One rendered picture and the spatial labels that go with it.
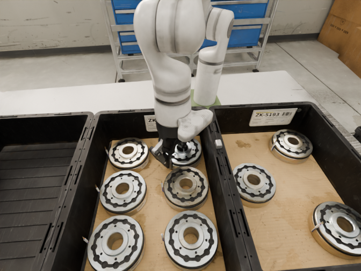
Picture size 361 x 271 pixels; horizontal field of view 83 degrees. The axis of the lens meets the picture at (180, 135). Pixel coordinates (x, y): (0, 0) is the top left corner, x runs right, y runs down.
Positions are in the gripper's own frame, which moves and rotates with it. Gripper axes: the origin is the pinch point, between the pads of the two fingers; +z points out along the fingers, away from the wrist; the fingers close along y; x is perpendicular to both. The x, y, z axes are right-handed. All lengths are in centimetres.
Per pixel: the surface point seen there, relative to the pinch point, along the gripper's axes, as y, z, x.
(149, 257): 19.8, 2.5, 11.4
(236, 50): -191, 55, -81
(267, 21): -210, 26, -62
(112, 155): 10.3, -0.4, -12.3
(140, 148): 4.2, -0.8, -8.4
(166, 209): 10.9, 2.4, 7.3
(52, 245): 29.2, -7.5, 1.7
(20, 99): 14, 15, -87
